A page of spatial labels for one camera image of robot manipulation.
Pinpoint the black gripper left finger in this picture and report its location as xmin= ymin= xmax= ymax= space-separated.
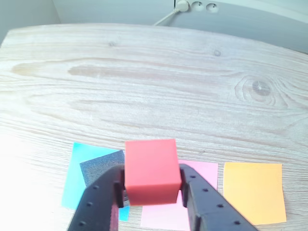
xmin=67 ymin=164 xmax=127 ymax=231

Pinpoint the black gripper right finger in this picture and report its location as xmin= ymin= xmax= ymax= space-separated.
xmin=178 ymin=164 xmax=259 ymax=231

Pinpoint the medium dark foam block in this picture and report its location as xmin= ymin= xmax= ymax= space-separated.
xmin=79 ymin=150 xmax=128 ymax=202

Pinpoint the red cube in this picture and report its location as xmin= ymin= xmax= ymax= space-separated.
xmin=124 ymin=138 xmax=182 ymax=206

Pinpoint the blue paper sheet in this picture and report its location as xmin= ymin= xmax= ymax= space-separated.
xmin=61 ymin=141 xmax=130 ymax=222

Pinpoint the orange paper sheet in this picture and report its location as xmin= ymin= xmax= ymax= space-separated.
xmin=223 ymin=161 xmax=287 ymax=226

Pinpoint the pink paper sheet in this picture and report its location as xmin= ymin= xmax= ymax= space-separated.
xmin=140 ymin=159 xmax=219 ymax=231

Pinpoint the white power cord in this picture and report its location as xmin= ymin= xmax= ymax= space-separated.
xmin=153 ymin=9 xmax=178 ymax=26

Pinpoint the white wall socket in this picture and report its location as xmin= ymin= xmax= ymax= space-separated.
xmin=192 ymin=0 xmax=204 ymax=12
xmin=205 ymin=2 xmax=219 ymax=14

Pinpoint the white wall plug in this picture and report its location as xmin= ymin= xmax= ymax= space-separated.
xmin=173 ymin=0 xmax=191 ymax=13

